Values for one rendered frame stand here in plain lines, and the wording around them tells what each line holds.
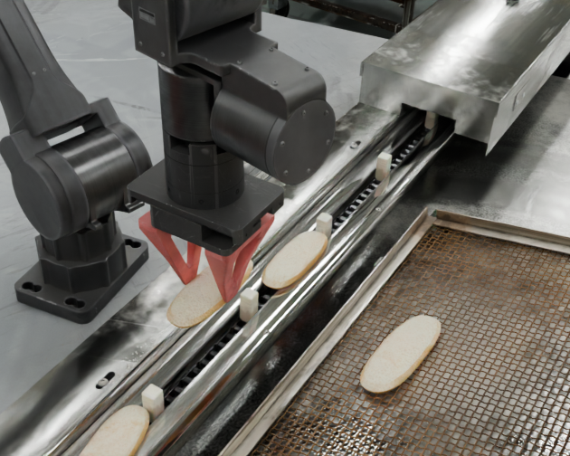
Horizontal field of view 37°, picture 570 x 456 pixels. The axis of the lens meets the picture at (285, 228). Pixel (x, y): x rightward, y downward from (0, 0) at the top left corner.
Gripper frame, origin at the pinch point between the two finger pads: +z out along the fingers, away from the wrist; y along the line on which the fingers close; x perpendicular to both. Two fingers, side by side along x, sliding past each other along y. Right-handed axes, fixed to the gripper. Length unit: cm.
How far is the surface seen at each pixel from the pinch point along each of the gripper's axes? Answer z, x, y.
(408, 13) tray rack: 70, 219, -75
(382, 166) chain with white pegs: 7.5, 34.2, -0.6
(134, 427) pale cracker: 7.8, -10.1, -0.3
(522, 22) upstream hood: 1, 69, 3
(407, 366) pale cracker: 3.1, 2.9, 16.5
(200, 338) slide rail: 8.6, 1.2, -2.3
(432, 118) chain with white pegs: 7.8, 48.2, -0.4
